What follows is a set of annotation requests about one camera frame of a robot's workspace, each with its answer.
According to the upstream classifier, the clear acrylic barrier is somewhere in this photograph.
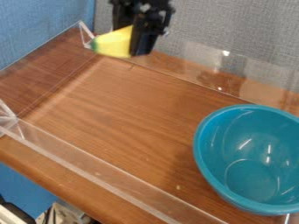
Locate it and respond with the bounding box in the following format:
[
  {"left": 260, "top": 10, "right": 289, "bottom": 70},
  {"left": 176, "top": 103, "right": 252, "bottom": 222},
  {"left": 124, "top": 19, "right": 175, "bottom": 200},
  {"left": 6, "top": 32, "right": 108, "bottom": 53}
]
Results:
[
  {"left": 0, "top": 101, "right": 228, "bottom": 224},
  {"left": 79, "top": 19, "right": 299, "bottom": 109}
]

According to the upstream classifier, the white cluttered object below table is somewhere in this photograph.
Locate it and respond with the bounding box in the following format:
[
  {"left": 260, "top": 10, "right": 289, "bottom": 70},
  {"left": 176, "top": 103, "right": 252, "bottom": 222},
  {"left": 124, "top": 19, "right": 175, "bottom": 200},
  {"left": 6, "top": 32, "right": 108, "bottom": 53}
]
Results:
[{"left": 34, "top": 199, "right": 96, "bottom": 224}]

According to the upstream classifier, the yellow toy banana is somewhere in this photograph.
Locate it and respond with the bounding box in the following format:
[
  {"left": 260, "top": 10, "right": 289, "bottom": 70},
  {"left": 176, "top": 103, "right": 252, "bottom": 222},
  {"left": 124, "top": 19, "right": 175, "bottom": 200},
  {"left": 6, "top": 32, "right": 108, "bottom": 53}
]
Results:
[{"left": 91, "top": 25, "right": 133, "bottom": 58}]

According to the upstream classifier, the clear acrylic corner bracket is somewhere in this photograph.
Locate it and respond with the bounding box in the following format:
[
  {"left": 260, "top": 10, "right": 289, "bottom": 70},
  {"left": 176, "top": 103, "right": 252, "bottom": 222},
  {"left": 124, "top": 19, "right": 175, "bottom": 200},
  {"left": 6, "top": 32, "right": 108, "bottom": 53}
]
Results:
[{"left": 79, "top": 19, "right": 117, "bottom": 54}]

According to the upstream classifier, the clear acrylic back barrier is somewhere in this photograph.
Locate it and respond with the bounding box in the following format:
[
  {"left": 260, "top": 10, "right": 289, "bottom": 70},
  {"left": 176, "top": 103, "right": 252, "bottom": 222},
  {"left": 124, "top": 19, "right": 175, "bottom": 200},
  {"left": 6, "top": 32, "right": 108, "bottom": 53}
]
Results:
[{"left": 79, "top": 19, "right": 299, "bottom": 109}]

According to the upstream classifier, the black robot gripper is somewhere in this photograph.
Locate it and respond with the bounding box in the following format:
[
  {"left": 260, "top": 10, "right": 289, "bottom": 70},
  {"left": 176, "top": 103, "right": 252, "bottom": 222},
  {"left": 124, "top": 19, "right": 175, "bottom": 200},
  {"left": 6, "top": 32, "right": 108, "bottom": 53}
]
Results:
[{"left": 108, "top": 0, "right": 175, "bottom": 56}]

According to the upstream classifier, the dark object under table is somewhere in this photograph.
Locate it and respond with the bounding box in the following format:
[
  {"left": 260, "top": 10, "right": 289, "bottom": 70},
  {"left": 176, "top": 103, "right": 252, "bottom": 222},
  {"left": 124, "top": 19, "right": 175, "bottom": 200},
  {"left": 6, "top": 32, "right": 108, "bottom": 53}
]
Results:
[{"left": 0, "top": 195, "right": 36, "bottom": 224}]

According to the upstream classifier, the blue plastic bowl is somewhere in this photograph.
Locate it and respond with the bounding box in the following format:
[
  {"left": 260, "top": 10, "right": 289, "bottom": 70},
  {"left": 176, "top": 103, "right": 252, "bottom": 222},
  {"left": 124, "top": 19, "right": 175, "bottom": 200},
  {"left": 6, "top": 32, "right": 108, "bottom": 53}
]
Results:
[{"left": 192, "top": 104, "right": 299, "bottom": 216}]

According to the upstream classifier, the clear acrylic front barrier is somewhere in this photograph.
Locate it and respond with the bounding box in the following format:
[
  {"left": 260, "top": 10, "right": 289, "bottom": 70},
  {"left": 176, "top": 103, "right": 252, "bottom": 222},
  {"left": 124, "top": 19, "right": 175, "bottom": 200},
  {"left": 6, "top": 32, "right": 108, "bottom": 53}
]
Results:
[{"left": 0, "top": 101, "right": 228, "bottom": 224}]

